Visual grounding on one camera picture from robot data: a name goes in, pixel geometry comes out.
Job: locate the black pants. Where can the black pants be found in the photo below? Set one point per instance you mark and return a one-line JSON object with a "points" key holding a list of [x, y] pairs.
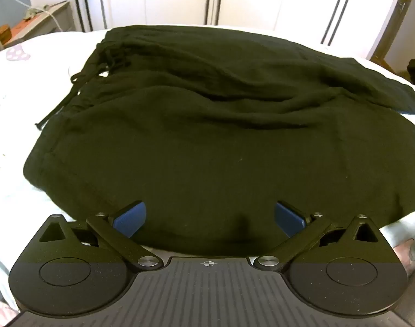
{"points": [[207, 136]]}

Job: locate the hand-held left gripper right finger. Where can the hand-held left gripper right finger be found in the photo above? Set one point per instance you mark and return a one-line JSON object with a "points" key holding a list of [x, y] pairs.
{"points": [[288, 220]]}

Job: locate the grey side table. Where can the grey side table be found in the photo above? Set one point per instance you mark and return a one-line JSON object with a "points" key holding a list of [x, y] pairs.
{"points": [[40, 24]]}

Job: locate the small brown box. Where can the small brown box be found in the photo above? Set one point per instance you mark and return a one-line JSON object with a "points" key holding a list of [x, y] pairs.
{"points": [[3, 32]]}

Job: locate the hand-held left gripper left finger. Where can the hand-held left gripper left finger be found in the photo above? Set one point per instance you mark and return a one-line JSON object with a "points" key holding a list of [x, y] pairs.
{"points": [[130, 218]]}

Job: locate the wooden door frame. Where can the wooden door frame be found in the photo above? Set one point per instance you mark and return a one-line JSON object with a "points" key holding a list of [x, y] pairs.
{"points": [[391, 24]]}

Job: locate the light blue printed bed blanket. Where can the light blue printed bed blanket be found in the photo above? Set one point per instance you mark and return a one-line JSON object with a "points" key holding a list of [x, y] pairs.
{"points": [[20, 109]]}

